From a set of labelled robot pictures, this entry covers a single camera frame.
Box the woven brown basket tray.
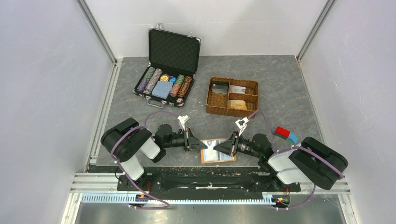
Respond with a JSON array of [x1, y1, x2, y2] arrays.
[[205, 77, 259, 117]]

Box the black poker chip case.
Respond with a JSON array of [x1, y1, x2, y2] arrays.
[[133, 23, 201, 108]]

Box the green orange chip stack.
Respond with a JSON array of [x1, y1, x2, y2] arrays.
[[170, 75, 185, 97]]

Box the loose poker chip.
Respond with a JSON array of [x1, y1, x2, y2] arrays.
[[176, 98, 184, 105]]

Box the red blue toy block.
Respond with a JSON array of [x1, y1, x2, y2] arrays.
[[274, 126, 298, 144]]

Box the tan card in basket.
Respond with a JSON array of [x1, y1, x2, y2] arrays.
[[227, 99, 248, 110]]

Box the purple green chip stack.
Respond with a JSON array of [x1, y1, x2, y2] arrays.
[[137, 67, 156, 92]]

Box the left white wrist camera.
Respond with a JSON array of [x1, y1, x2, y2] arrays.
[[177, 115, 190, 131]]

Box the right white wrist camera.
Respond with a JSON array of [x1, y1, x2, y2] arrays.
[[235, 117, 249, 136]]

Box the blue playing card deck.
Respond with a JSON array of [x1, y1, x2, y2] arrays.
[[151, 81, 173, 99]]

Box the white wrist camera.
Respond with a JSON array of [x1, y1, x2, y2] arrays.
[[235, 117, 249, 136], [177, 115, 190, 131]]

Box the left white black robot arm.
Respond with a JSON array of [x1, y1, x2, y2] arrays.
[[100, 116, 207, 190]]

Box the yellow blue loose chips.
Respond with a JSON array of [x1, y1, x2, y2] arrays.
[[160, 74, 177, 84]]

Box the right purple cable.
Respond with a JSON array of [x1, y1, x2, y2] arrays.
[[246, 111, 345, 211]]

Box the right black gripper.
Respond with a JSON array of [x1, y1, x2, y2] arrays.
[[213, 131, 262, 159]]

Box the black card deck box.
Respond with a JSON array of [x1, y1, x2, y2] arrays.
[[211, 81, 229, 95]]

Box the brown black chip stack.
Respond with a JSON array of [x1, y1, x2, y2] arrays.
[[177, 76, 193, 98]]

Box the pink grey chip stack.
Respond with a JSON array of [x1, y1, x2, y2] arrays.
[[143, 68, 163, 94]]

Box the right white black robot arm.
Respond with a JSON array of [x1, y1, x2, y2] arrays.
[[213, 131, 349, 190]]

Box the white card in basket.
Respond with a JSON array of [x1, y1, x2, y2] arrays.
[[229, 85, 246, 94]]

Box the orange card holder wallet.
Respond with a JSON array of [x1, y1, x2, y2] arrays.
[[200, 138, 237, 164]]

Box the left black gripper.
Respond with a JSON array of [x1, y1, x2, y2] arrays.
[[164, 127, 207, 152]]

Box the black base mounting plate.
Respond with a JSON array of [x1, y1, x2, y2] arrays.
[[117, 167, 301, 200]]

